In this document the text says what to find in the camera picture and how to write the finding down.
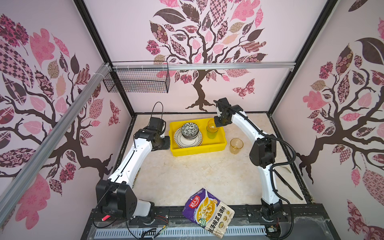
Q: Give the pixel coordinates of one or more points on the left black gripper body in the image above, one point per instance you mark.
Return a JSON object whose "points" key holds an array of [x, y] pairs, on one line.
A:
{"points": [[163, 143]]}

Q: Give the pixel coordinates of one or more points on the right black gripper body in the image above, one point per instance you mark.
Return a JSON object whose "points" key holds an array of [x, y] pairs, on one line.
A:
{"points": [[219, 121]]}

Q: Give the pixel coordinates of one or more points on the pink translucent cup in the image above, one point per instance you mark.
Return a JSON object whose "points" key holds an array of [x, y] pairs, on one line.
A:
{"points": [[211, 126]]}

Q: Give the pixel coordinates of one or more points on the yellow dotted plate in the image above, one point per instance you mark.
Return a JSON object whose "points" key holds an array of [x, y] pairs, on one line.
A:
{"points": [[182, 142]]}

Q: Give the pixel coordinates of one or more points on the green patterned bowl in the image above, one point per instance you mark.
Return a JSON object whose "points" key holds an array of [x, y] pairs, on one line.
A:
{"points": [[190, 130]]}

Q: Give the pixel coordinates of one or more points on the green translucent cup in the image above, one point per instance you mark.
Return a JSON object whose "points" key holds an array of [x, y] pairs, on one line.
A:
{"points": [[211, 135]]}

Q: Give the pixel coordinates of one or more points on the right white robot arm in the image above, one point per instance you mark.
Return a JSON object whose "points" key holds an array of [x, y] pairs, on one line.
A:
{"points": [[262, 154]]}

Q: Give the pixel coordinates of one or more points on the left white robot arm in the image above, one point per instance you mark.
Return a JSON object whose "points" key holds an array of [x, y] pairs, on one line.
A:
{"points": [[115, 195]]}

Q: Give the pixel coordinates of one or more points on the yellow plastic bin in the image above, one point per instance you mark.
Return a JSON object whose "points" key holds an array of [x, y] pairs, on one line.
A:
{"points": [[218, 143]]}

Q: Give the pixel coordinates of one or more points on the yellow translucent cup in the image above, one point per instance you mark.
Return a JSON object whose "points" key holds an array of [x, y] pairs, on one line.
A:
{"points": [[236, 145]]}

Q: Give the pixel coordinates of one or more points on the purple seasoning packet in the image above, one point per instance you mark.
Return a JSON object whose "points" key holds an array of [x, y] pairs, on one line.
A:
{"points": [[207, 211]]}

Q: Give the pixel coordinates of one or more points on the pink marker pen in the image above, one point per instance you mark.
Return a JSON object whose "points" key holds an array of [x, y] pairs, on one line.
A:
{"points": [[105, 218]]}

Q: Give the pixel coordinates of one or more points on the white vent grille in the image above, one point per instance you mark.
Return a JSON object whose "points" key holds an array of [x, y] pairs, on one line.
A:
{"points": [[182, 233]]}

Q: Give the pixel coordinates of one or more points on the aluminium rail back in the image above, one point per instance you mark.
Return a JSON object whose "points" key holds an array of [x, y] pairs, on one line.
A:
{"points": [[212, 66]]}

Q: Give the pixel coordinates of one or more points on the aluminium rail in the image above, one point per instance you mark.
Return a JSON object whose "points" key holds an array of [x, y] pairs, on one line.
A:
{"points": [[212, 66], [23, 180]]}

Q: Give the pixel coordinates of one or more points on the black wire basket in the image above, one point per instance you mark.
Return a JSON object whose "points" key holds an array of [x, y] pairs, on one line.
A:
{"points": [[138, 77]]}

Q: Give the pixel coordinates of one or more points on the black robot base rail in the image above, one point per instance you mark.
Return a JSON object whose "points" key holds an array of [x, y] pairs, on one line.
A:
{"points": [[300, 222]]}

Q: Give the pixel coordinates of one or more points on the aluminium rail left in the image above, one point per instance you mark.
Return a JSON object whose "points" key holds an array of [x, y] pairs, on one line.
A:
{"points": [[23, 180]]}

